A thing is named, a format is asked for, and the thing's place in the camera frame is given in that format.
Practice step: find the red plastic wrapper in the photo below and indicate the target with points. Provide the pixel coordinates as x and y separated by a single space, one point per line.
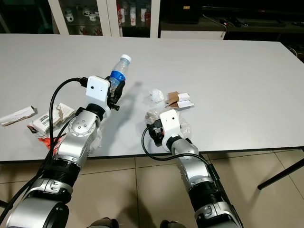
46 141

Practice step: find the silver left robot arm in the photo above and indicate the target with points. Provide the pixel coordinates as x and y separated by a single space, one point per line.
80 133

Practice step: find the long white paper wrapper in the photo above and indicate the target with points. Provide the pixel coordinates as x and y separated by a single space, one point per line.
19 115

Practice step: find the white rectangular table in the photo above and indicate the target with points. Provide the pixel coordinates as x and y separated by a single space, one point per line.
242 95

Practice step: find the white framed glass cabinet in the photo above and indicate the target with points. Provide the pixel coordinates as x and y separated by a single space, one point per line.
114 19

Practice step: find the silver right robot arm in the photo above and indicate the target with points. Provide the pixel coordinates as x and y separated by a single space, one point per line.
197 171

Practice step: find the black left robot foot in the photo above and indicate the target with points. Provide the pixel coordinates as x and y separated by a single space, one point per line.
103 223

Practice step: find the clear bottle blue label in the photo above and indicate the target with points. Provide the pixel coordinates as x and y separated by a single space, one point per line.
118 71

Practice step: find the black right robot foot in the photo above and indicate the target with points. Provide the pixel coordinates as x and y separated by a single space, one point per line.
172 224

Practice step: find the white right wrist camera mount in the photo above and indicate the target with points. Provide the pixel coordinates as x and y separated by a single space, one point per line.
171 122

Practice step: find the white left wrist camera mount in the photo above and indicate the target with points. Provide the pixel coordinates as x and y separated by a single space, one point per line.
97 89

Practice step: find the crumpled white tissue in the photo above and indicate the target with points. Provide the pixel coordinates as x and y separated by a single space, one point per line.
156 96

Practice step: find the black robot foot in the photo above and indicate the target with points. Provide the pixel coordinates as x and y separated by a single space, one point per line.
103 223
172 224

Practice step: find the white low ledge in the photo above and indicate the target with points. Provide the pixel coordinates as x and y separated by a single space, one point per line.
192 34

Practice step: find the black box speaker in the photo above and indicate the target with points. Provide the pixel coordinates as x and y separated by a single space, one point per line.
180 10

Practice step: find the torn brown white carton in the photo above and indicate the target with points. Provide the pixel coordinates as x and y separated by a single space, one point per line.
173 98

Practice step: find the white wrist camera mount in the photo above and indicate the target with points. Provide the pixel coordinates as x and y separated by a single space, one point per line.
171 122
97 89

